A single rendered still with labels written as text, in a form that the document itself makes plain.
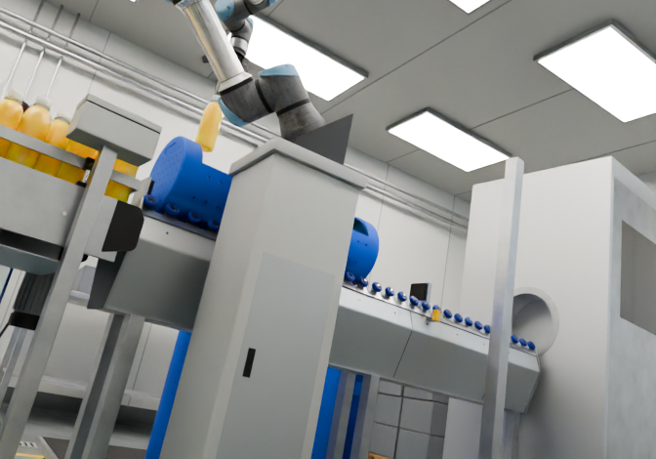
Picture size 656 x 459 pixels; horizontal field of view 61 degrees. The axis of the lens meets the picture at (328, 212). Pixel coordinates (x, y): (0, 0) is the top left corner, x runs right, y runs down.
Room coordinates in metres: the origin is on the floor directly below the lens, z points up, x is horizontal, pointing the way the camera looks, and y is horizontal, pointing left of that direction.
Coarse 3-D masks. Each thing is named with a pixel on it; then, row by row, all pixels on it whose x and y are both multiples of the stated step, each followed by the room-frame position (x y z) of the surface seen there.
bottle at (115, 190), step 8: (120, 160) 1.47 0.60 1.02; (120, 168) 1.47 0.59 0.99; (128, 168) 1.48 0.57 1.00; (136, 168) 1.50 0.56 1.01; (112, 184) 1.47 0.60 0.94; (120, 184) 1.48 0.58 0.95; (104, 192) 1.48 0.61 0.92; (112, 192) 1.47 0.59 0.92; (120, 192) 1.48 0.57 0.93; (128, 192) 1.50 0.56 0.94
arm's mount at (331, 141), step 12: (336, 120) 1.56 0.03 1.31; (348, 120) 1.58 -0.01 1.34; (312, 132) 1.51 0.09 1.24; (324, 132) 1.54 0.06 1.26; (336, 132) 1.56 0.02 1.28; (348, 132) 1.58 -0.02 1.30; (300, 144) 1.50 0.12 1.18; (312, 144) 1.52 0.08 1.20; (324, 144) 1.54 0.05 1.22; (336, 144) 1.56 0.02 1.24; (324, 156) 1.55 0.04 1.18; (336, 156) 1.57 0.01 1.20
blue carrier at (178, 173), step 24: (168, 144) 1.77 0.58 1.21; (192, 144) 1.68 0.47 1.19; (168, 168) 1.71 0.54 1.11; (192, 168) 1.65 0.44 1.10; (168, 192) 1.66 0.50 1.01; (192, 192) 1.67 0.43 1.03; (216, 192) 1.71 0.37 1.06; (216, 216) 1.76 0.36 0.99; (360, 240) 2.08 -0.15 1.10; (360, 264) 2.12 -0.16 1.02
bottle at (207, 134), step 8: (208, 104) 1.79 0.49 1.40; (216, 104) 1.78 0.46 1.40; (208, 112) 1.78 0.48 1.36; (216, 112) 1.78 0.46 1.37; (208, 120) 1.78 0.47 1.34; (216, 120) 1.79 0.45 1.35; (200, 128) 1.79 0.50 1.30; (208, 128) 1.78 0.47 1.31; (216, 128) 1.80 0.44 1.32; (200, 136) 1.79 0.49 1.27; (208, 136) 1.79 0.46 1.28; (216, 136) 1.81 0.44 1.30; (200, 144) 1.79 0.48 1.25; (208, 144) 1.79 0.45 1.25
